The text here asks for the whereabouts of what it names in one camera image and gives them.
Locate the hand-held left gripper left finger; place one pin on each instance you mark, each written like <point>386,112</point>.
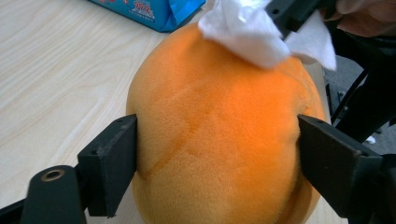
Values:
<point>109,165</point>

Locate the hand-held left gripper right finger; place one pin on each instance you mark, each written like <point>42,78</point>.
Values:
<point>336,168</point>

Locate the white wet wipe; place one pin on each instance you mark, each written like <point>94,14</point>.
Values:
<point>246,34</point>

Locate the orange plush toy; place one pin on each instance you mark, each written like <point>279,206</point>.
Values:
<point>224,137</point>

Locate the blue wet wipes packet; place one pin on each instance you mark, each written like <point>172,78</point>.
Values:
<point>155,12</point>

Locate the dark stand leg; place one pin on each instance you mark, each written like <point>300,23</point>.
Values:
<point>373,102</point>

